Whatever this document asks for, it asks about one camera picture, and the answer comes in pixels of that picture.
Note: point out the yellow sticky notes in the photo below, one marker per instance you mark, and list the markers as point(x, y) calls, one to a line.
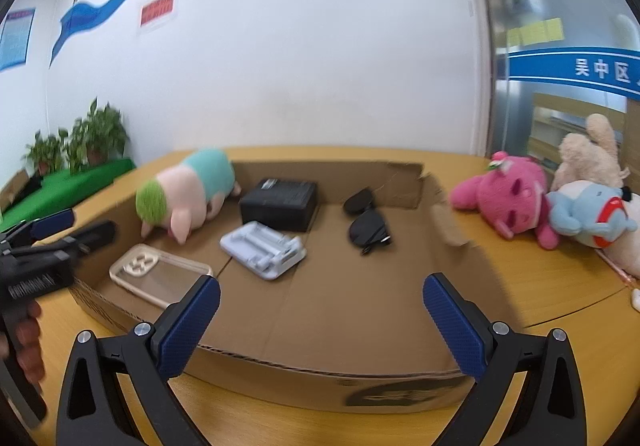
point(535, 32)

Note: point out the blue notice board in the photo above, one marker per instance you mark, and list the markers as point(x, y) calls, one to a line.
point(15, 41)

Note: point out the black box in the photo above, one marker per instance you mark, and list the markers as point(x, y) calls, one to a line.
point(280, 206)

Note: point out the pink bear plush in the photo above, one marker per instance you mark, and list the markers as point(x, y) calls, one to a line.
point(500, 196)

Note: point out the brown cardboard piece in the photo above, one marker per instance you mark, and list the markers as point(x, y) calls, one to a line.
point(12, 188)

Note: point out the large potted plant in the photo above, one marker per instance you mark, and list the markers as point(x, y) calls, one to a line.
point(102, 131)

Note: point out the beige rabbit plush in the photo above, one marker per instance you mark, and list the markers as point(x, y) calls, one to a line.
point(585, 151)

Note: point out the green turf mat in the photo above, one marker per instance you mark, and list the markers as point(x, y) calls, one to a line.
point(65, 191)

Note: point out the brown cardboard box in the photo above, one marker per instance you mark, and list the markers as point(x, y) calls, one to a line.
point(350, 306)

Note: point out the red wall sign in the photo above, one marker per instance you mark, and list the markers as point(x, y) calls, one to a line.
point(158, 10)

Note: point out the black sunglasses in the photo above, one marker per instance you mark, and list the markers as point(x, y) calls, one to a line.
point(369, 227)

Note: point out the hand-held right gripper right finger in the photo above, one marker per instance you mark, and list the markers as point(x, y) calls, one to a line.
point(450, 318)

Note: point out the pink and teal pig plush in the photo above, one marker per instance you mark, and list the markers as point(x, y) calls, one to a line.
point(195, 186)

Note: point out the blue elephant plush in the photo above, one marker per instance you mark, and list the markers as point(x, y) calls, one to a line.
point(585, 211)

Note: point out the small potted plant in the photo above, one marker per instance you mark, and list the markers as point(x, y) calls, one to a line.
point(44, 151)

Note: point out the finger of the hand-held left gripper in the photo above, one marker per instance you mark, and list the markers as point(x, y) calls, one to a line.
point(92, 236)
point(55, 222)

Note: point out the person's left hand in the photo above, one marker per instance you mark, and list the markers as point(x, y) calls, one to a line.
point(30, 336)

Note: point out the white plastic charger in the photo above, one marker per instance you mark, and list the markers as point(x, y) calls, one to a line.
point(260, 246)

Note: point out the clear phone case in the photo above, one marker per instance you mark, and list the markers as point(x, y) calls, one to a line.
point(135, 267)

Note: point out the wooden desktop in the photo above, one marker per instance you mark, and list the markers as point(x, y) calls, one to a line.
point(550, 286)

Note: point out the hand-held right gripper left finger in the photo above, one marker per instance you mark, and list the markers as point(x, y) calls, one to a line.
point(192, 321)

